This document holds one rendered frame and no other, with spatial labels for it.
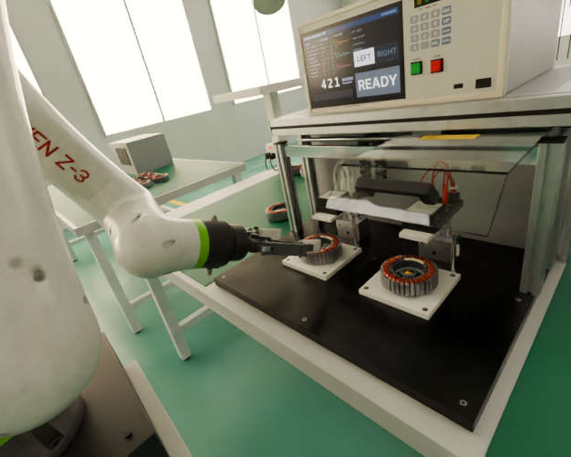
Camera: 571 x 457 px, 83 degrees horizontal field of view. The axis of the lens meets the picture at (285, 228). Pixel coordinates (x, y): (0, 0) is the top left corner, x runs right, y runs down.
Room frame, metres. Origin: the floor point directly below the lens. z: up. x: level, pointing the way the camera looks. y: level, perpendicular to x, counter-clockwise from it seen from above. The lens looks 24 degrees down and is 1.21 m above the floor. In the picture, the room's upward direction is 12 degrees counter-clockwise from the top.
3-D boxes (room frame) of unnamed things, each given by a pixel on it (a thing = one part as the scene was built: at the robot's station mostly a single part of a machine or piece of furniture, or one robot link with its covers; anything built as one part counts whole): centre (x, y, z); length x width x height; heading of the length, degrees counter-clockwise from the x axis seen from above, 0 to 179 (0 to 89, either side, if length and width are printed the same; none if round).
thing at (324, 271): (0.74, -0.08, 0.78); 0.15 x 0.15 x 0.01; 39
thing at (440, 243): (0.64, -0.34, 0.80); 0.08 x 0.05 x 0.06; 39
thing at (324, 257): (0.74, -0.08, 0.80); 0.11 x 0.11 x 0.04
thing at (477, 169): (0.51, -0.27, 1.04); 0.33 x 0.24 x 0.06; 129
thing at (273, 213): (1.14, 0.00, 0.77); 0.11 x 0.11 x 0.04
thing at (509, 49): (0.84, -0.41, 1.22); 0.44 x 0.39 x 0.20; 39
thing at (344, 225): (0.83, -0.19, 0.80); 0.08 x 0.05 x 0.06; 39
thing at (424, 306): (0.55, -0.23, 0.78); 0.15 x 0.15 x 0.01; 39
